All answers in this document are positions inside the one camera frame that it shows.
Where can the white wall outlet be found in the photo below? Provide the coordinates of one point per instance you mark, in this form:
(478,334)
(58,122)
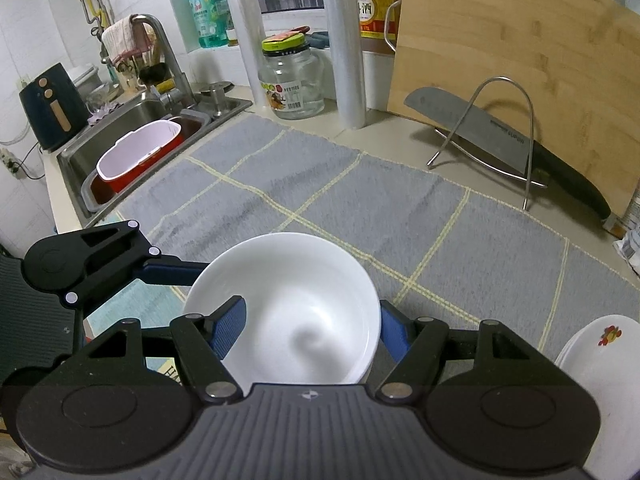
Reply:
(9,162)

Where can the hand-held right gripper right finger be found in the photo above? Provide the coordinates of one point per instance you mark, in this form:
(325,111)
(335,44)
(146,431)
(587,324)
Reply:
(395,332)

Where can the wooden cutting board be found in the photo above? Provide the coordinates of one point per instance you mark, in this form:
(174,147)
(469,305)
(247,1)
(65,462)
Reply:
(525,50)

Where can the metal sink plug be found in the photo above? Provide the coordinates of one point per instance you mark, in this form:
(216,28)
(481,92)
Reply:
(217,95)

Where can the white rice cooker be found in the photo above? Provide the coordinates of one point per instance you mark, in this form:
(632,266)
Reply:
(82,75)

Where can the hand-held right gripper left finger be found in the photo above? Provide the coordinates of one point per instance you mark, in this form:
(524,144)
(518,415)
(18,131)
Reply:
(230,327)

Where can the large white flower-print plate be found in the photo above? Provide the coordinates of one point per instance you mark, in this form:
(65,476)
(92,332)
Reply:
(564,366)

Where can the teal mat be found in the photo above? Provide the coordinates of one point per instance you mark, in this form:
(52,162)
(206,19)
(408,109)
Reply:
(130,310)

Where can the green-lid glass jar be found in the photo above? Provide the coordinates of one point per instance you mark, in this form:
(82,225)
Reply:
(292,85)

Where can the clear plastic wrap roll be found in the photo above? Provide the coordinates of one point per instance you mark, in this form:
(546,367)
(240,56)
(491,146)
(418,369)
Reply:
(345,50)

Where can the blue plastic container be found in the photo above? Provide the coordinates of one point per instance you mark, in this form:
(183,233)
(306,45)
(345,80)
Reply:
(317,40)

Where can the white paper towel roll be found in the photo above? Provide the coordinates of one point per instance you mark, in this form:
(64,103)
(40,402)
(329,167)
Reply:
(245,45)

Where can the small white bottle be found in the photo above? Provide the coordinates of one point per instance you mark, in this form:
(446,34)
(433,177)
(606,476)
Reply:
(231,36)

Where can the white bowl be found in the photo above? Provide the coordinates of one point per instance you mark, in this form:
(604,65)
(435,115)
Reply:
(290,300)

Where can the pink dish towel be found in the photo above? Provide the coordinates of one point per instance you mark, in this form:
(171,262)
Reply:
(122,40)

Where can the stainless steel sink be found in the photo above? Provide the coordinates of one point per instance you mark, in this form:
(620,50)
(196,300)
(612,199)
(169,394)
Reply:
(85,160)

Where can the yellow-label cooking wine jug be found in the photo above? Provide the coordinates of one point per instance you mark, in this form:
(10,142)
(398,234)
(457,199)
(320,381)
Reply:
(372,15)

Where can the white-rimmed red bucket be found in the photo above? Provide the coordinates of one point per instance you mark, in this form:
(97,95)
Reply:
(140,160)

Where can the grey checked mat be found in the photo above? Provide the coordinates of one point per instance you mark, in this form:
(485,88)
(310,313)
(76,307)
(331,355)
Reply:
(350,200)

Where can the black air fryer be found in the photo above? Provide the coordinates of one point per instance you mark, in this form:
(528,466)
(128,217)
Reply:
(50,105)

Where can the dark red basin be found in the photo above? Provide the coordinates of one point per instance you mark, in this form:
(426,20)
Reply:
(192,127)

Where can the metal faucet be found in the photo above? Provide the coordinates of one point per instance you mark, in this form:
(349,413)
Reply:
(170,60)

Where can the green dish soap bottle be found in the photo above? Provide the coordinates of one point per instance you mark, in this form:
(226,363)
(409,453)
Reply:
(207,10)

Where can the white blue-print plastic bag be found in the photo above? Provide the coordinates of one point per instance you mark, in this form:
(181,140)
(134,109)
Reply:
(631,255)

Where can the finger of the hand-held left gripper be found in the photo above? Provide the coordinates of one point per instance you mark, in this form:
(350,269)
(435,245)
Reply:
(170,274)

